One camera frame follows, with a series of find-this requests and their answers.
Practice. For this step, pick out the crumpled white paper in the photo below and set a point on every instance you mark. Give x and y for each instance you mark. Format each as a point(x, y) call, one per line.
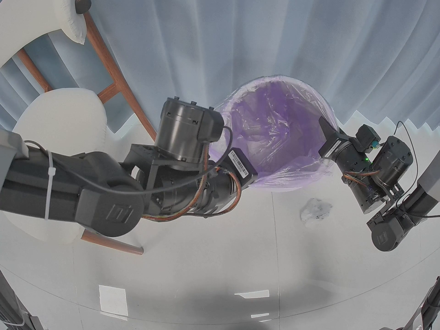
point(316, 211)

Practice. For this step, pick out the pale blue curtain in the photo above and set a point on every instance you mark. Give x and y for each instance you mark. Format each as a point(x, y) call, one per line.
point(206, 29)

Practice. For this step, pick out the white cushioned wooden chair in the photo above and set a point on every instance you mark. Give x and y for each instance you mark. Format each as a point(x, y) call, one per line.
point(58, 122)

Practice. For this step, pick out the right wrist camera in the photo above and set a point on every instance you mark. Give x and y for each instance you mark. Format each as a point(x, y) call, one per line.
point(366, 134)

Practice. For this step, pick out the purple plastic bag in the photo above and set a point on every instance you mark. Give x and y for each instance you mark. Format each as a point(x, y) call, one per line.
point(275, 125)

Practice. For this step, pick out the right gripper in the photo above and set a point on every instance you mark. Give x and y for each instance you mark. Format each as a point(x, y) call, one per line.
point(350, 160)

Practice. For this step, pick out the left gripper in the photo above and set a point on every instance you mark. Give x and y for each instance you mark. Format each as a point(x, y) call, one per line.
point(220, 194)

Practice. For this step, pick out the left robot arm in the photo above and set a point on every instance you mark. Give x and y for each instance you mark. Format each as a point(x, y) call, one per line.
point(103, 184)

